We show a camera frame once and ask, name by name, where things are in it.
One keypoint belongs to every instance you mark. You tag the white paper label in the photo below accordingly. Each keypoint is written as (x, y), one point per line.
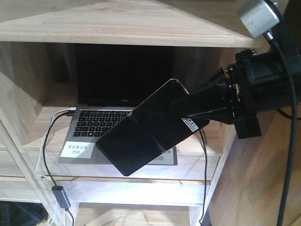
(74, 149)

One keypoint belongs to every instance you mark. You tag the grey usb hub adapter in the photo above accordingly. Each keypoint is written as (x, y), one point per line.
(61, 197)

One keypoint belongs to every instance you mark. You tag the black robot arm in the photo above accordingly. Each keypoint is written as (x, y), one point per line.
(285, 44)

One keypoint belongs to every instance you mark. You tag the black smartphone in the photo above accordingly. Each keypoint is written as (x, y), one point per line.
(148, 131)

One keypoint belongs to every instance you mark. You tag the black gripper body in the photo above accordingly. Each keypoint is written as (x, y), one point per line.
(262, 85)

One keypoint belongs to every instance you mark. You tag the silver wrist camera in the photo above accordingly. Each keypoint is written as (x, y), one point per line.
(258, 17)

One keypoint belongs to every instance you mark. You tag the silver laptop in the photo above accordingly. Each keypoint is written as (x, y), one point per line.
(111, 81)

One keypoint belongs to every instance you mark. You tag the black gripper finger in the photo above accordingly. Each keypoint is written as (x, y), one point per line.
(217, 83)
(214, 107)

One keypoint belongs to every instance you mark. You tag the wooden shelf unit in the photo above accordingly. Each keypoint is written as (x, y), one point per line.
(26, 76)

